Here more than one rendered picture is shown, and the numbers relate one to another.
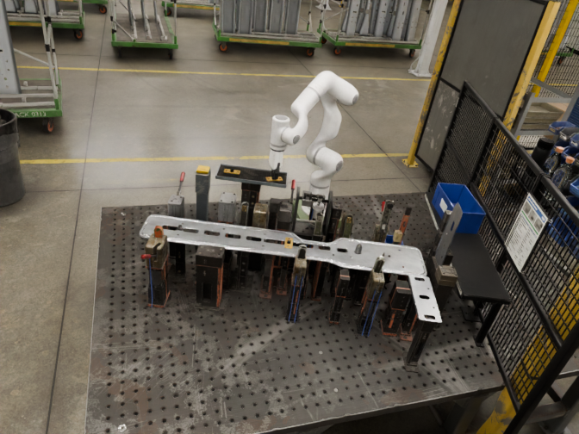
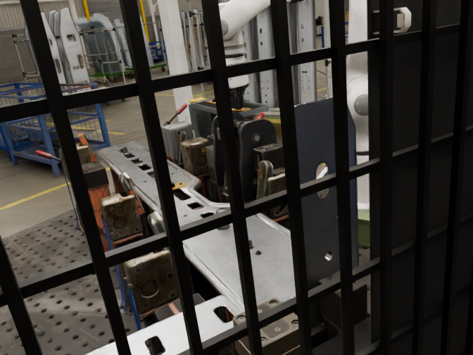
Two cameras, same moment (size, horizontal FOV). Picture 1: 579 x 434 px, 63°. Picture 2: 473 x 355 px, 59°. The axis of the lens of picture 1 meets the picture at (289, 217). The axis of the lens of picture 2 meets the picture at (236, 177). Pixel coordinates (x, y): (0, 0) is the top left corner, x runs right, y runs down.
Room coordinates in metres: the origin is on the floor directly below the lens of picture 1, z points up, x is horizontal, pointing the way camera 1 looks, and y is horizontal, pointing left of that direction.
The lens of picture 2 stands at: (1.50, -1.18, 1.45)
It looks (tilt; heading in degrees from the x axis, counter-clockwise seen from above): 20 degrees down; 65
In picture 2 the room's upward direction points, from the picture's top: 7 degrees counter-clockwise
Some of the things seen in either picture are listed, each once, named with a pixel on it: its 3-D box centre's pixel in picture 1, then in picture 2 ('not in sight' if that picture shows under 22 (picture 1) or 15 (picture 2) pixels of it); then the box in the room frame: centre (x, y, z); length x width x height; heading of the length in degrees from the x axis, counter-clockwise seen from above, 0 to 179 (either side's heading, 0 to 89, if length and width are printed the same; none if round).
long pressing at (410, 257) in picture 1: (284, 244); (167, 187); (1.81, 0.00, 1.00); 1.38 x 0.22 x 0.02; 92
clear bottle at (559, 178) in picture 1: (560, 178); not in sight; (1.85, -1.12, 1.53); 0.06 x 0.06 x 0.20
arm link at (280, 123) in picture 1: (280, 130); (228, 24); (2.14, 0.11, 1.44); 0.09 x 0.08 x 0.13; 51
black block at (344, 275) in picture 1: (339, 298); not in sight; (1.66, -0.29, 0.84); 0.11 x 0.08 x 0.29; 2
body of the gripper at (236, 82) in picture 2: (277, 156); (234, 70); (2.14, 0.11, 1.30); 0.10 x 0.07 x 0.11; 20
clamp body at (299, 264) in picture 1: (295, 288); (129, 252); (1.65, -0.08, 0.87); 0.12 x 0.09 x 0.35; 2
